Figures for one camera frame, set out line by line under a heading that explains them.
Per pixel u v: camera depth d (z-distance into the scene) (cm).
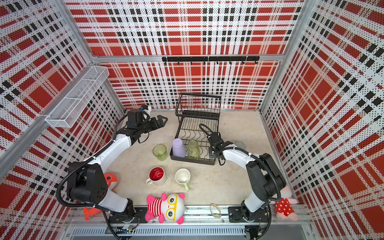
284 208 71
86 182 44
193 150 84
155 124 77
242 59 89
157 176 84
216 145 70
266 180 45
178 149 86
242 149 56
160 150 90
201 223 72
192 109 119
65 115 69
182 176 83
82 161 47
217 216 73
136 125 67
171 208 69
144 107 78
